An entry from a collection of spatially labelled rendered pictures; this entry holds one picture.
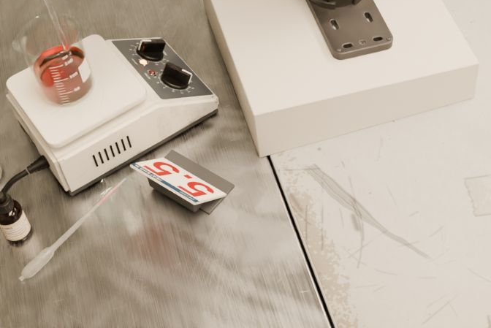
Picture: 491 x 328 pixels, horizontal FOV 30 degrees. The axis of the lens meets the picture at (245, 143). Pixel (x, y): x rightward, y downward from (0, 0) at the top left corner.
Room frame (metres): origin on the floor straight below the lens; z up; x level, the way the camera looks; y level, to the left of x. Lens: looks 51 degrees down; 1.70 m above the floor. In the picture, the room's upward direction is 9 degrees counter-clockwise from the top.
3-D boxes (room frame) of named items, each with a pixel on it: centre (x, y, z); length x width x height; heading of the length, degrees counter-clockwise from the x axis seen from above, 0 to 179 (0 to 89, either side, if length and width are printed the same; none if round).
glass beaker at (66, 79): (0.69, 0.18, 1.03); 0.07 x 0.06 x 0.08; 106
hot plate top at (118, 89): (0.69, 0.17, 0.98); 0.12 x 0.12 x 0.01; 27
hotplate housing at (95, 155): (0.70, 0.15, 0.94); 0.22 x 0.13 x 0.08; 117
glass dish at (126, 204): (0.59, 0.14, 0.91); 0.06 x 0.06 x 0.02
